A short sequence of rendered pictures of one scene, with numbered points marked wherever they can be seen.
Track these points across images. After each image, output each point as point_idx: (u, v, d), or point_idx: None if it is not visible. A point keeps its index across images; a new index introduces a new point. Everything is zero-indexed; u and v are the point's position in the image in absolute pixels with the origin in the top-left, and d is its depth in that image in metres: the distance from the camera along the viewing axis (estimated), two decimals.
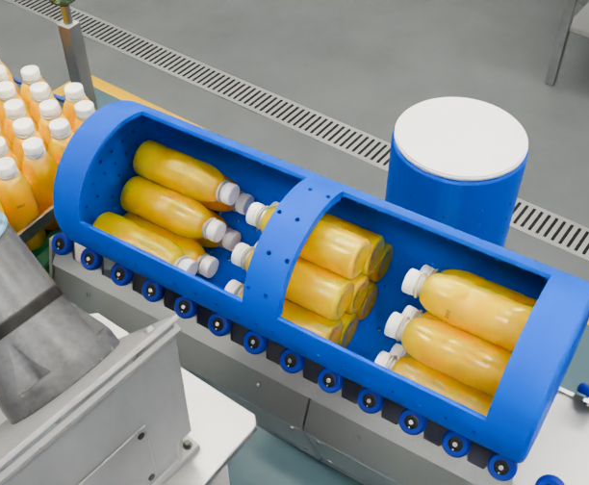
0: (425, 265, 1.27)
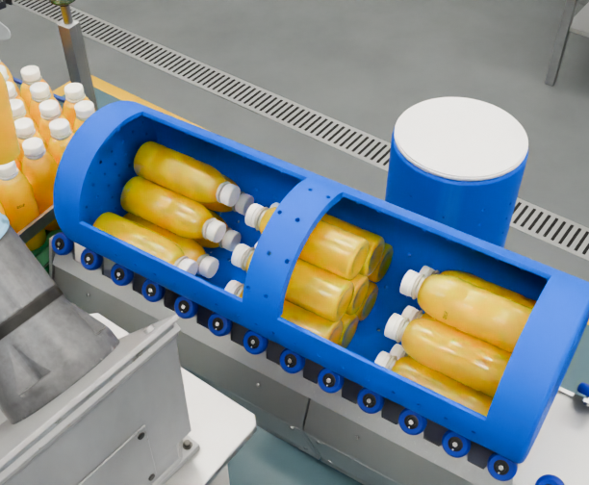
0: (425, 266, 1.28)
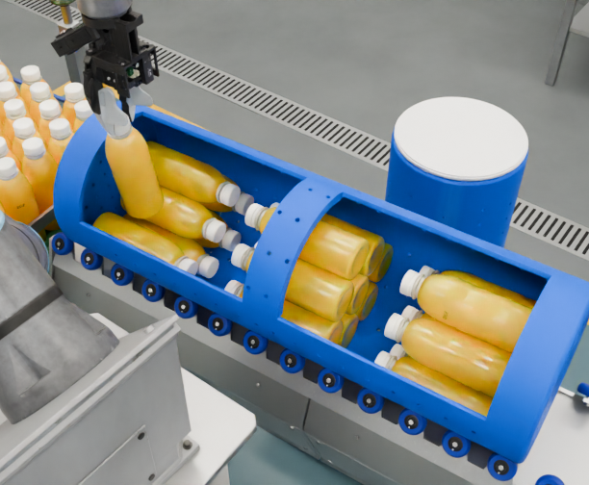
0: (425, 266, 1.28)
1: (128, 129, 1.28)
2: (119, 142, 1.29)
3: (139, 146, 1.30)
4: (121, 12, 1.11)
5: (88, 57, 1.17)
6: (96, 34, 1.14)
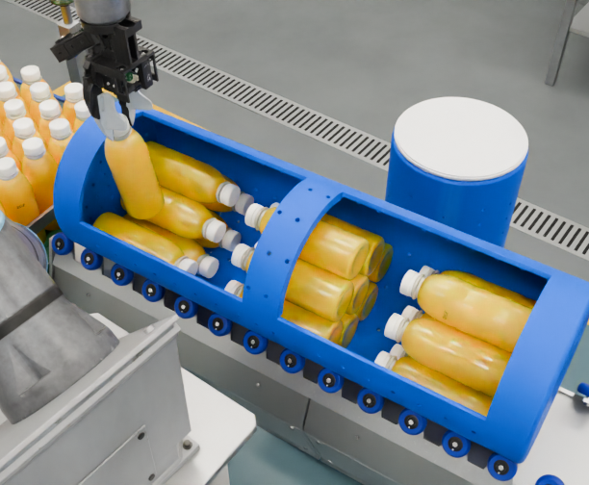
0: (425, 266, 1.28)
1: (127, 130, 1.28)
2: (118, 144, 1.29)
3: (138, 147, 1.30)
4: (120, 18, 1.11)
5: (87, 63, 1.17)
6: (95, 39, 1.15)
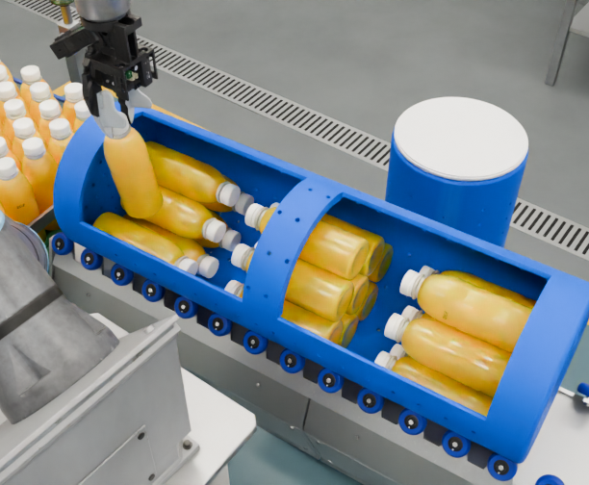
0: (425, 266, 1.28)
1: (126, 128, 1.28)
2: (117, 142, 1.29)
3: (137, 146, 1.30)
4: (120, 15, 1.11)
5: (87, 60, 1.17)
6: (95, 37, 1.15)
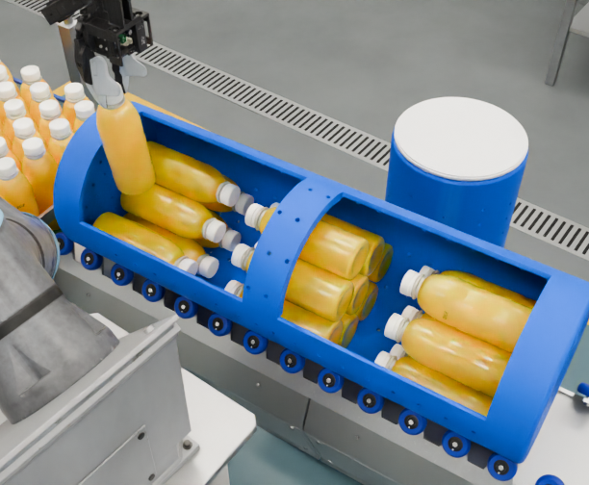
0: (425, 266, 1.28)
1: (120, 98, 1.24)
2: (111, 113, 1.25)
3: (131, 117, 1.26)
4: None
5: (79, 23, 1.13)
6: None
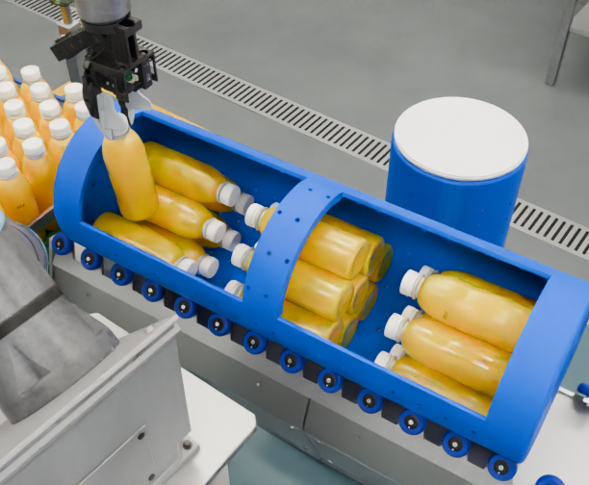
0: (425, 266, 1.28)
1: (126, 129, 1.28)
2: (116, 143, 1.29)
3: (136, 147, 1.30)
4: (120, 17, 1.11)
5: (87, 62, 1.17)
6: (95, 38, 1.15)
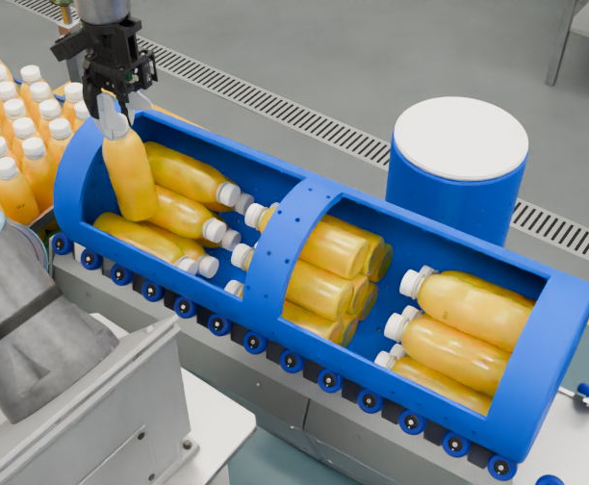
0: (425, 266, 1.28)
1: (126, 130, 1.28)
2: (116, 143, 1.29)
3: (136, 147, 1.30)
4: (120, 18, 1.11)
5: (87, 62, 1.17)
6: (95, 39, 1.15)
